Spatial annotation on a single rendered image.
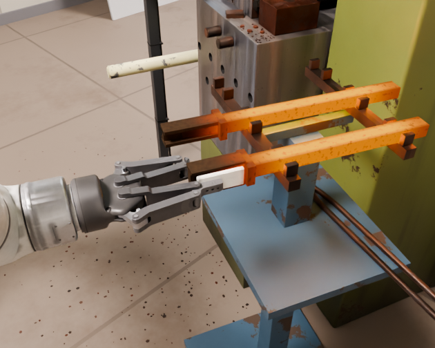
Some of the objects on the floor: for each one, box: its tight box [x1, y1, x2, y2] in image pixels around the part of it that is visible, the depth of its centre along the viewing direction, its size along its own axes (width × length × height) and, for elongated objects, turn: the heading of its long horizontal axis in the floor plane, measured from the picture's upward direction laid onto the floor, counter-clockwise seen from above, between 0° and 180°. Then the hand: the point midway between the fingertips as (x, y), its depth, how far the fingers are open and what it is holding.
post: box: [144, 0, 169, 158], centre depth 188 cm, size 4×4×108 cm
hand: (217, 173), depth 68 cm, fingers closed
